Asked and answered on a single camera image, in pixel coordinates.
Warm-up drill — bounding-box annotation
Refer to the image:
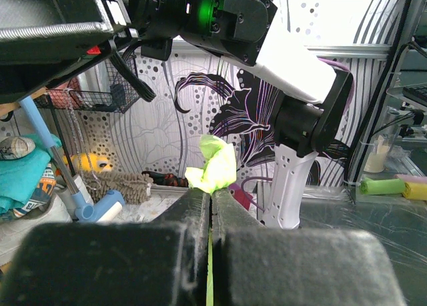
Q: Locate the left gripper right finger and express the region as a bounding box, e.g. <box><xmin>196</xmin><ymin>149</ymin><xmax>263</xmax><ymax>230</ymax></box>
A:
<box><xmin>211</xmin><ymin>189</ymin><xmax>406</xmax><ymax>305</ymax></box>

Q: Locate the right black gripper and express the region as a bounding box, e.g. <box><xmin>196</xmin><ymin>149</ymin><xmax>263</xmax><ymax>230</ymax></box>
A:
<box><xmin>1</xmin><ymin>0</ymin><xmax>131</xmax><ymax>96</ymax></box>

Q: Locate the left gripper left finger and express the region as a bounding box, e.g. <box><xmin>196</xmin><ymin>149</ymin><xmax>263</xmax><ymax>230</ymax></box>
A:
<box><xmin>1</xmin><ymin>189</ymin><xmax>210</xmax><ymax>305</ymax></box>

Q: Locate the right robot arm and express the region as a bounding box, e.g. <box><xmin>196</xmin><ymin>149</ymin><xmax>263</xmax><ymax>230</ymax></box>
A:
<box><xmin>1</xmin><ymin>0</ymin><xmax>353</xmax><ymax>229</ymax></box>

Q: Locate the green trash bag roll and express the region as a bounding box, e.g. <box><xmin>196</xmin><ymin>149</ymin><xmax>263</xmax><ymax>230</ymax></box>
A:
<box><xmin>359</xmin><ymin>179</ymin><xmax>406</xmax><ymax>195</ymax></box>

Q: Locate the yellow trash bag roll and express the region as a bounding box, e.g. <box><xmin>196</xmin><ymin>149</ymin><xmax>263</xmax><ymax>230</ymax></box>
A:
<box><xmin>402</xmin><ymin>182</ymin><xmax>427</xmax><ymax>201</ymax></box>

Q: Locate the wooden metal shelf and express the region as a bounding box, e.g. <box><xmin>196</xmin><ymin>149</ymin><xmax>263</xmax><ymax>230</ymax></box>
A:
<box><xmin>1</xmin><ymin>85</ymin><xmax>76</xmax><ymax>176</ymax></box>

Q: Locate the blue floor sweeper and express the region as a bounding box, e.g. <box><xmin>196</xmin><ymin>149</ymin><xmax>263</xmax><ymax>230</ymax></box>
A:
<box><xmin>19</xmin><ymin>97</ymin><xmax>125</xmax><ymax>223</ymax></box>

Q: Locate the grey chenille mop head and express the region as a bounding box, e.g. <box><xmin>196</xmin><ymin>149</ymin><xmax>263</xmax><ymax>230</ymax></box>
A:
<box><xmin>81</xmin><ymin>171</ymin><xmax>153</xmax><ymax>205</ymax></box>

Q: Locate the grey sneaker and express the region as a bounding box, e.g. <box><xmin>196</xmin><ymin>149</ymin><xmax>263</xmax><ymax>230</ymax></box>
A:
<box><xmin>1</xmin><ymin>136</ymin><xmax>35</xmax><ymax>160</ymax></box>

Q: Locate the yellow plush duck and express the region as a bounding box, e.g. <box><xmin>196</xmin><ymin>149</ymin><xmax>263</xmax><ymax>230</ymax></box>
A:
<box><xmin>63</xmin><ymin>153</ymin><xmax>113</xmax><ymax>173</ymax></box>

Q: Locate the teal folded cloth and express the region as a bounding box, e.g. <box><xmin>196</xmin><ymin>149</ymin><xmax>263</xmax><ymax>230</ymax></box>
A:
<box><xmin>1</xmin><ymin>134</ymin><xmax>51</xmax><ymax>214</ymax></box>

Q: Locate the black wire basket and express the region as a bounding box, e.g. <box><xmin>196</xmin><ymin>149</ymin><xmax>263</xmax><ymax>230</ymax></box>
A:
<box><xmin>35</xmin><ymin>59</ymin><xmax>139</xmax><ymax>113</ymax></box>

